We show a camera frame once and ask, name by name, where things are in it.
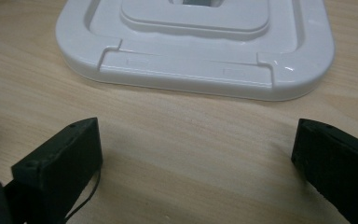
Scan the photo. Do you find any grey lidded plastic box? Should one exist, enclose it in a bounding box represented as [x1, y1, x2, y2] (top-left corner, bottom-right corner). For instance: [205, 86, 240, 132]
[54, 0, 337, 103]

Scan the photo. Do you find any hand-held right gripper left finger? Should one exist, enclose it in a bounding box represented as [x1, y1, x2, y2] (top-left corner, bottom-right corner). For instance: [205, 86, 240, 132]
[10, 117, 103, 224]

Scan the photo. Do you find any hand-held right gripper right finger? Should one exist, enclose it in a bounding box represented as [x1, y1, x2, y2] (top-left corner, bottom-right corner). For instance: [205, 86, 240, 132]
[290, 118, 358, 224]

